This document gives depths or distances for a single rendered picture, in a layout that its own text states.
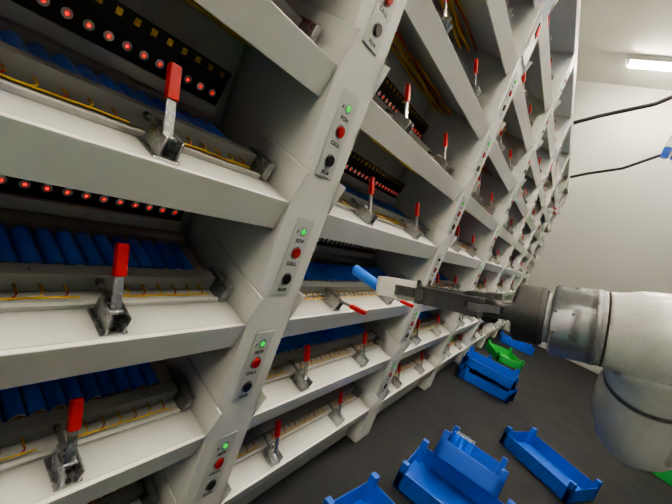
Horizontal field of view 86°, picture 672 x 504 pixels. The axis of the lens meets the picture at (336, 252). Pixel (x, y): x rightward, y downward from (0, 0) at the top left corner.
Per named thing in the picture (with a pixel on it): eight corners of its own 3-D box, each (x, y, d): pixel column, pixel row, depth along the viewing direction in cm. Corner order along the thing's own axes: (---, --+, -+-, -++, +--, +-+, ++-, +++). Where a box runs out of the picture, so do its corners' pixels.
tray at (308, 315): (405, 314, 112) (424, 291, 110) (274, 339, 61) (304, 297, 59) (362, 273, 122) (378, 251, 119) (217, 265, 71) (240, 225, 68)
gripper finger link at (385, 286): (418, 302, 54) (416, 302, 54) (376, 293, 58) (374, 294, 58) (421, 283, 54) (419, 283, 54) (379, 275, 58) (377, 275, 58)
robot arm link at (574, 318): (612, 290, 39) (549, 281, 42) (599, 373, 39) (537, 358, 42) (605, 290, 47) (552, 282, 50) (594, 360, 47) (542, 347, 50)
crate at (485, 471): (446, 443, 138) (455, 424, 139) (498, 480, 127) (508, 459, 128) (432, 452, 113) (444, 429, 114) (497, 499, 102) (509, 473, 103)
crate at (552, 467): (594, 500, 138) (603, 482, 137) (565, 503, 129) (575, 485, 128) (526, 442, 164) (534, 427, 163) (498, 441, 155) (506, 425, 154)
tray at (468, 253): (475, 268, 169) (495, 245, 165) (438, 261, 118) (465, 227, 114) (442, 242, 178) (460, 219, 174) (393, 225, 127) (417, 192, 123)
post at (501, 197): (430, 386, 185) (577, 57, 162) (424, 390, 177) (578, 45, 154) (397, 365, 195) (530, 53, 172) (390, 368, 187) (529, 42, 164)
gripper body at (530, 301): (553, 288, 49) (482, 277, 54) (551, 288, 42) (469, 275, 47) (545, 342, 49) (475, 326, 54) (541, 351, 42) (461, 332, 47)
